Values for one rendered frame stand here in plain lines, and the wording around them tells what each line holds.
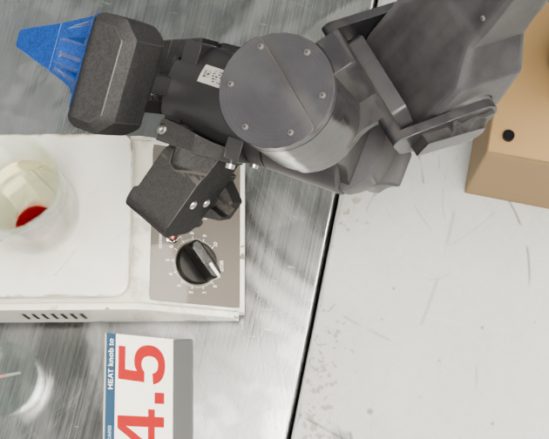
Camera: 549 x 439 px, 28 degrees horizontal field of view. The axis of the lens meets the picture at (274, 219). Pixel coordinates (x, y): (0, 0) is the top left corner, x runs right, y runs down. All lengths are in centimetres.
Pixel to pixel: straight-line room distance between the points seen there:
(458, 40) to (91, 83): 19
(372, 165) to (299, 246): 26
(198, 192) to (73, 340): 26
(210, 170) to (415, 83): 13
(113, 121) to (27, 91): 35
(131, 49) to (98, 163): 24
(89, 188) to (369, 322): 24
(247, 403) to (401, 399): 12
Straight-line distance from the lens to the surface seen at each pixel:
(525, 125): 79
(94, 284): 77
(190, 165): 62
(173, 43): 71
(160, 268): 79
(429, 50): 57
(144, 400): 82
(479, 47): 56
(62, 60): 63
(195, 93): 61
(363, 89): 55
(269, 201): 86
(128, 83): 57
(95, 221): 78
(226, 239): 82
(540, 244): 87
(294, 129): 51
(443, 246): 86
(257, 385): 83
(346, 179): 60
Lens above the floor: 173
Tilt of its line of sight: 75 degrees down
